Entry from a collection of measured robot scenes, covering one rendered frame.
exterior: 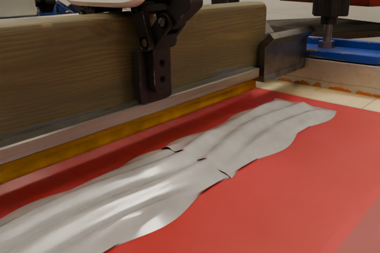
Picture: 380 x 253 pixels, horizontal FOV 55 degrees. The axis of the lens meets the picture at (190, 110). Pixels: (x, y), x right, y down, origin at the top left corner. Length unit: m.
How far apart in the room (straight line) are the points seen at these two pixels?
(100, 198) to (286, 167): 0.13
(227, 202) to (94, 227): 0.08
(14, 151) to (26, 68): 0.05
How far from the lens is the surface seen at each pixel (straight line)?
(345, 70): 0.47
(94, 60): 0.26
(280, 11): 2.51
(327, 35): 0.49
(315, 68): 0.48
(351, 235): 0.22
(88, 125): 0.25
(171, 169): 0.26
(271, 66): 0.42
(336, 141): 0.33
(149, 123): 0.32
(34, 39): 0.24
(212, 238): 0.20
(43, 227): 0.22
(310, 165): 0.28
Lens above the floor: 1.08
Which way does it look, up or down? 19 degrees down
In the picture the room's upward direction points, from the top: 1 degrees counter-clockwise
